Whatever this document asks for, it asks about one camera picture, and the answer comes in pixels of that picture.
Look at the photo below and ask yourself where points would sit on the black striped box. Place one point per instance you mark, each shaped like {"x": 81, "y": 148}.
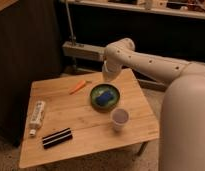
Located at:
{"x": 57, "y": 138}

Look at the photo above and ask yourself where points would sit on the orange carrot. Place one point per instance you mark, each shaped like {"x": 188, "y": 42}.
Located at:
{"x": 79, "y": 86}

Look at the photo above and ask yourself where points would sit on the green bowl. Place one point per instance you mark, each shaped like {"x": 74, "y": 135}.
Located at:
{"x": 98, "y": 90}

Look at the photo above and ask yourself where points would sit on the wooden folding table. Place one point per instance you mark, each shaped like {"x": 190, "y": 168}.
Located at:
{"x": 92, "y": 130}

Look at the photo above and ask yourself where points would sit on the white tube with cap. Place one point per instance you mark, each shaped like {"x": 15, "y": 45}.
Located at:
{"x": 36, "y": 117}

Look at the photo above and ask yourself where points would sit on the grey metal beam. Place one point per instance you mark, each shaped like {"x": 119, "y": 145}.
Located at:
{"x": 82, "y": 50}

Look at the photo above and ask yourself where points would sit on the upper wooden shelf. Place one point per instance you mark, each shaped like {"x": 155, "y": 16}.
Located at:
{"x": 180, "y": 8}

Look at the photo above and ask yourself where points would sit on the dark cabinet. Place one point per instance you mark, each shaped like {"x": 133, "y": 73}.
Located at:
{"x": 29, "y": 50}

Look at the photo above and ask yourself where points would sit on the metal vertical pole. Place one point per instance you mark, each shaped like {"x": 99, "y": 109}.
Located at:
{"x": 72, "y": 36}

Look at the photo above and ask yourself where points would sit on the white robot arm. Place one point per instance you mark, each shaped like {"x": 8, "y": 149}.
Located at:
{"x": 182, "y": 118}

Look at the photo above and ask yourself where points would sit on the white paper cup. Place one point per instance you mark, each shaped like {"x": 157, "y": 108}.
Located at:
{"x": 119, "y": 118}

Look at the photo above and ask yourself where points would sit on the blue sponge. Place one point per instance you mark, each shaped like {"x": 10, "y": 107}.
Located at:
{"x": 104, "y": 98}

